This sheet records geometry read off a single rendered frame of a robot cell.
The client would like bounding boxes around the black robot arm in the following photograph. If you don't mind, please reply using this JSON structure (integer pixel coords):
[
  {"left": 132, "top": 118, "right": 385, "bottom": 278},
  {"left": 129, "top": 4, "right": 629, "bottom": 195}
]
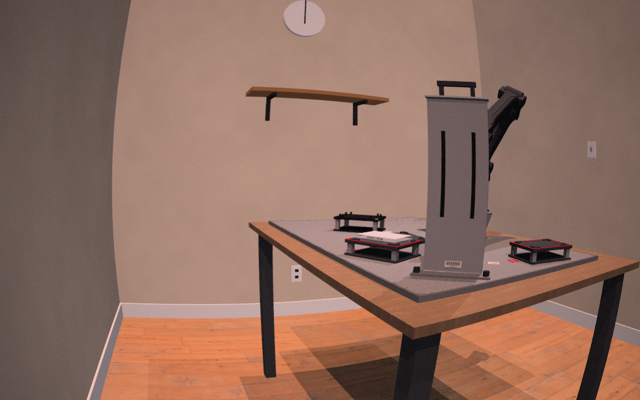
[{"left": 488, "top": 86, "right": 527, "bottom": 161}]

